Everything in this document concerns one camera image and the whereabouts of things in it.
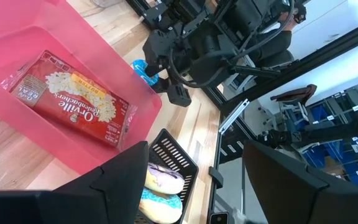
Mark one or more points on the black table-level camera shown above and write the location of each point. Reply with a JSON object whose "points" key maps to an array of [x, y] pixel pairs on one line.
{"points": [[219, 218]]}

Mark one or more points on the black table edge clamp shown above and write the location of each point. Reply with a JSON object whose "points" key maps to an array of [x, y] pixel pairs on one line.
{"points": [[216, 177]]}

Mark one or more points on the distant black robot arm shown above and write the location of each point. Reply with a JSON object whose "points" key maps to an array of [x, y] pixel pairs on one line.
{"points": [[291, 137]]}

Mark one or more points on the black slotted plastic basket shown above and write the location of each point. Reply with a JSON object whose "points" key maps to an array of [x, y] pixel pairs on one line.
{"points": [[172, 149]]}

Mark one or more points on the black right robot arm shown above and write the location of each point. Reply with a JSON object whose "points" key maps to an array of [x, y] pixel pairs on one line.
{"points": [[216, 43]]}

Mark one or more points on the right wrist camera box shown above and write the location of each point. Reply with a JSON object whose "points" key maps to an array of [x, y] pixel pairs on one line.
{"points": [[179, 95]]}

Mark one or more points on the silver aluminium bar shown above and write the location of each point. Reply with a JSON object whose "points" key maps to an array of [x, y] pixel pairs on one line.
{"points": [[233, 116]]}

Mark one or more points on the pink frosted toy donut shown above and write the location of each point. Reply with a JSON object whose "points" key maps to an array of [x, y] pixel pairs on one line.
{"points": [[163, 180]]}

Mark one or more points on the red popcorn bag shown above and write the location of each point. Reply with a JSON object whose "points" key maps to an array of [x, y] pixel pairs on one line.
{"points": [[73, 105]]}

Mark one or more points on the blue frosted toy donut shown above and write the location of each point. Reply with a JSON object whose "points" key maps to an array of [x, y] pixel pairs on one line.
{"points": [[160, 208], [138, 67]]}

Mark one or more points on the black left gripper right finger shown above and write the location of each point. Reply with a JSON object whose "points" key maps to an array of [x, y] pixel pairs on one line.
{"points": [[278, 180]]}

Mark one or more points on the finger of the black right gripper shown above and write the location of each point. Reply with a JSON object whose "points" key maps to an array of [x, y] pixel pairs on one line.
{"points": [[154, 70], [163, 85]]}

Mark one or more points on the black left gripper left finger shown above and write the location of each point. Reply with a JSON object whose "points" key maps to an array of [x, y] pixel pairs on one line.
{"points": [[120, 186]]}

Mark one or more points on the dark office chair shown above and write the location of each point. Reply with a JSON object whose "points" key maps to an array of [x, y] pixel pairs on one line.
{"points": [[294, 92]]}

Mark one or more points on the shelf with blue bins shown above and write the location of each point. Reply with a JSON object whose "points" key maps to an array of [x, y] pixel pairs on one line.
{"points": [[322, 112]]}

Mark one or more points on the person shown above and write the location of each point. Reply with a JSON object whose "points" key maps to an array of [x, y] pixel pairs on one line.
{"points": [[275, 43]]}

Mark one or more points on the pink plastic tray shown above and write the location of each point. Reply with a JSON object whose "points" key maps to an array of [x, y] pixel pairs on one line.
{"points": [[11, 37]]}

